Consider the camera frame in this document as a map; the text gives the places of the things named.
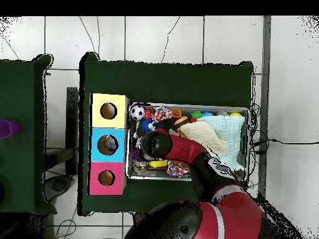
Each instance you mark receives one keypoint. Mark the clear shallow bin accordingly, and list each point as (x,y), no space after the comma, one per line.
(239,174)

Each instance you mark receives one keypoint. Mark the clear plastic packet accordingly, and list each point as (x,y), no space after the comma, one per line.
(110,144)

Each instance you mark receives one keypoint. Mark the dark green table cloth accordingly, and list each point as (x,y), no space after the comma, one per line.
(25,89)
(164,79)

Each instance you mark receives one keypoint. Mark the purple cup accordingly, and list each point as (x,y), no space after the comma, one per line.
(9,128)

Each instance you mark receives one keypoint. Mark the yellow block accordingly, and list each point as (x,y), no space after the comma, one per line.
(158,163)

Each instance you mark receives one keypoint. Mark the black and white soccer ball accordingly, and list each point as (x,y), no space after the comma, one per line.
(137,112)

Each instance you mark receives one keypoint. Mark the wooden box with three holes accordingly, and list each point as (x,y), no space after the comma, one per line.
(97,149)

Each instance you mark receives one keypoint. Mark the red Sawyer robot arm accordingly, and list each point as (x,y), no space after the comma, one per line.
(229,214)

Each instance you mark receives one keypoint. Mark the mint green cloth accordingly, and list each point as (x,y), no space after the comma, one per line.
(229,132)

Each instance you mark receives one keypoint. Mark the colourful dotted cloth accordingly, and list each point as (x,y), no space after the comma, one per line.
(177,169)

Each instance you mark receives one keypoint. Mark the colourful dotted packet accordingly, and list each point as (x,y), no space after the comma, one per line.
(162,114)

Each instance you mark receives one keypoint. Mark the blue globe ball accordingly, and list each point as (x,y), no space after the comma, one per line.
(207,114)

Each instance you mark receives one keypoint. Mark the yellow ball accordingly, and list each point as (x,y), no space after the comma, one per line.
(236,114)

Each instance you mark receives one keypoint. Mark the blue spiky ball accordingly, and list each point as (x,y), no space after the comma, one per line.
(144,125)

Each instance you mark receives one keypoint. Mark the cream yellow cloth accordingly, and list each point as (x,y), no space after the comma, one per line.
(204,135)

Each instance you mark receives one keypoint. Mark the toy burger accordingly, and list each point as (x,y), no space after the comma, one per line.
(181,121)

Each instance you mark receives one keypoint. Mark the black stand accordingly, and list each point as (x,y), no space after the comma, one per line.
(73,129)

